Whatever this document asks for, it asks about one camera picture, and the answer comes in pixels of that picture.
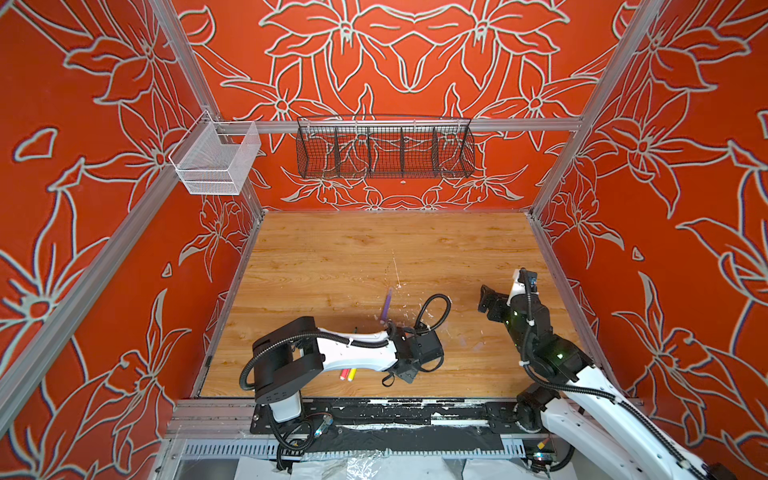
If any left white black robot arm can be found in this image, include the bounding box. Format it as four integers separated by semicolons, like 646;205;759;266
238;293;452;423

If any white mesh wall basket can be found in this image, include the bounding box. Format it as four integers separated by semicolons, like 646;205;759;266
169;116;262;196

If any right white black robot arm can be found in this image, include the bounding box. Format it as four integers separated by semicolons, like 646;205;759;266
478;269;735;479

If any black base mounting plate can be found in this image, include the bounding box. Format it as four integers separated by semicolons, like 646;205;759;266
280;397;549;439

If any purple marker pen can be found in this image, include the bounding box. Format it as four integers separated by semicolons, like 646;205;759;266
379;287;394;325

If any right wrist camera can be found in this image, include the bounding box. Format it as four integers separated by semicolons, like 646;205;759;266
507;268;538;305

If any black wire wall basket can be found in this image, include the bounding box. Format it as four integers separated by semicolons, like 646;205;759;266
296;114;476;180

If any grey slotted cable duct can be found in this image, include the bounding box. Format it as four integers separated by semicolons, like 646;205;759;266
177;438;526;461

